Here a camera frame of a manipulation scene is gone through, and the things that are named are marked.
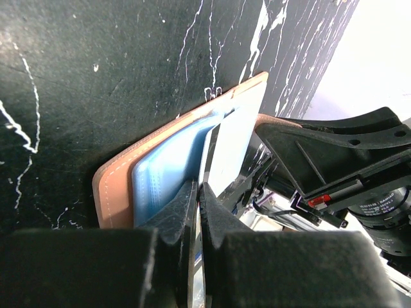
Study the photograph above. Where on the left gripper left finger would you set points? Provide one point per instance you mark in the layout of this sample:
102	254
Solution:
148	266

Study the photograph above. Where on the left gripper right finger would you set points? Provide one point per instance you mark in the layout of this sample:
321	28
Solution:
246	268

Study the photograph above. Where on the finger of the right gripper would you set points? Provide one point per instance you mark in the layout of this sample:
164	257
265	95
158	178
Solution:
314	167
377	130

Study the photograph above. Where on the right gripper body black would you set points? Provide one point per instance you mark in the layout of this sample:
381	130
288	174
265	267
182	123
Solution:
380	202

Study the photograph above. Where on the white card black stripe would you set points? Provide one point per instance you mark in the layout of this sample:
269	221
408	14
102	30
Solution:
224	150

